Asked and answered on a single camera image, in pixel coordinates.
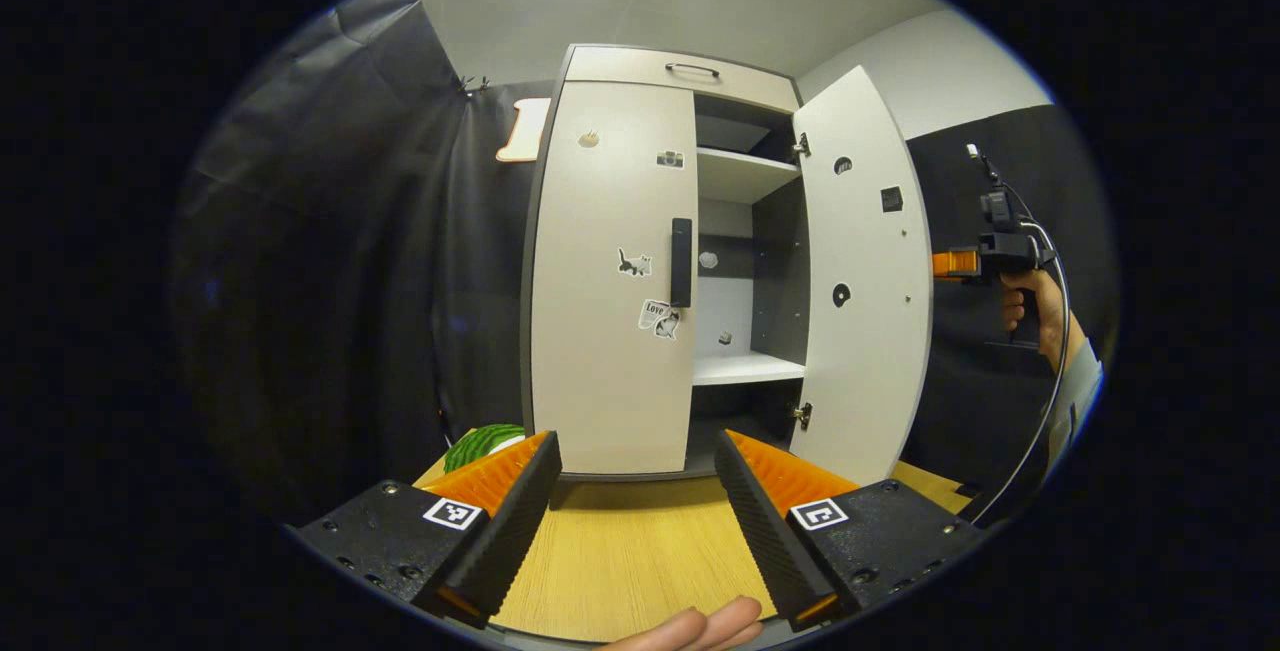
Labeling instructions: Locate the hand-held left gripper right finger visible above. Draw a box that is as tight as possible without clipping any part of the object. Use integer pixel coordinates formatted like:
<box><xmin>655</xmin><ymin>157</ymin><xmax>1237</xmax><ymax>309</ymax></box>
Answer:
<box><xmin>713</xmin><ymin>428</ymin><xmax>986</xmax><ymax>632</ymax></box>

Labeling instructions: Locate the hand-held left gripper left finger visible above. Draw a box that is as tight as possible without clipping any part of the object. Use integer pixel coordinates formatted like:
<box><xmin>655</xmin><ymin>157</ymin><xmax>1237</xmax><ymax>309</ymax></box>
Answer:
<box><xmin>290</xmin><ymin>430</ymin><xmax>564</xmax><ymax>630</ymax></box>

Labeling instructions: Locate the white cabinet door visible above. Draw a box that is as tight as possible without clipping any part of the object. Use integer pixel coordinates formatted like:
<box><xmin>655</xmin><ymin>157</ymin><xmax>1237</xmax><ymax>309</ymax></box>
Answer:
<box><xmin>530</xmin><ymin>81</ymin><xmax>698</xmax><ymax>477</ymax></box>
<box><xmin>788</xmin><ymin>65</ymin><xmax>934</xmax><ymax>487</ymax></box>

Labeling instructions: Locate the white double-door shoe cabinet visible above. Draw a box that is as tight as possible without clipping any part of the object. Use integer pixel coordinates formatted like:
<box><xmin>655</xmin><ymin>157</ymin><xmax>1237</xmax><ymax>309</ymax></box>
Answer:
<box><xmin>520</xmin><ymin>43</ymin><xmax>811</xmax><ymax>484</ymax></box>

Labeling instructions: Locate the green striped object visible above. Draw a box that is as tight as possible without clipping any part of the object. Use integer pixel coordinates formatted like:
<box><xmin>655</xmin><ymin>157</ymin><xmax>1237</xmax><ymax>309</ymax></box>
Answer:
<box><xmin>443</xmin><ymin>423</ymin><xmax>528</xmax><ymax>475</ymax></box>

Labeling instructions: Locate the black backdrop cloth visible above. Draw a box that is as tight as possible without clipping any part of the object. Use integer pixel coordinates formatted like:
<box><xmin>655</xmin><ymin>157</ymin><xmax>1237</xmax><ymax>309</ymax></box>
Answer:
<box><xmin>170</xmin><ymin>0</ymin><xmax>1116</xmax><ymax>532</ymax></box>

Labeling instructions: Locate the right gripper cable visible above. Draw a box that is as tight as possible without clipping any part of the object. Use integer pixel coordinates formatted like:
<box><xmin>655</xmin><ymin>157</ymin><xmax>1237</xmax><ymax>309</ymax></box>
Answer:
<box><xmin>965</xmin><ymin>216</ymin><xmax>1073</xmax><ymax>527</ymax></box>

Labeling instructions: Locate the black door handle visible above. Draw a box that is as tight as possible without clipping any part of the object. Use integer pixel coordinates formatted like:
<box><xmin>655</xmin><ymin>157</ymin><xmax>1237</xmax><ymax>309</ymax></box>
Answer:
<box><xmin>670</xmin><ymin>218</ymin><xmax>693</xmax><ymax>309</ymax></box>

